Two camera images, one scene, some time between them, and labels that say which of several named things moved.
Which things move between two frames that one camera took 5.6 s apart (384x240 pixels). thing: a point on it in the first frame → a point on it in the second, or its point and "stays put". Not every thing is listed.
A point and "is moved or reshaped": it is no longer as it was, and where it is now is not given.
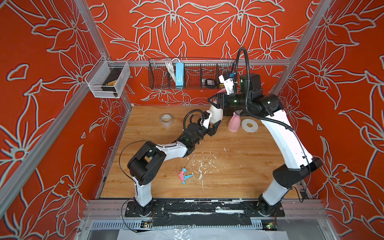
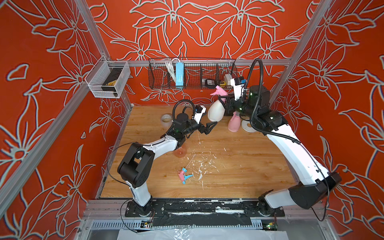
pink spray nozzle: x=222 y=90 is moved or reshaped
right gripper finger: x=218 y=100 → x=230 y=99
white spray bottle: x=217 y=114 stays put
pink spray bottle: x=234 y=123 stays put
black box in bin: x=114 y=73 stays put
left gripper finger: x=206 y=115 → x=202 y=129
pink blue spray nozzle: x=181 y=173 stays put
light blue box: x=179 y=74 stays put
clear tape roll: x=167 y=119 stays put
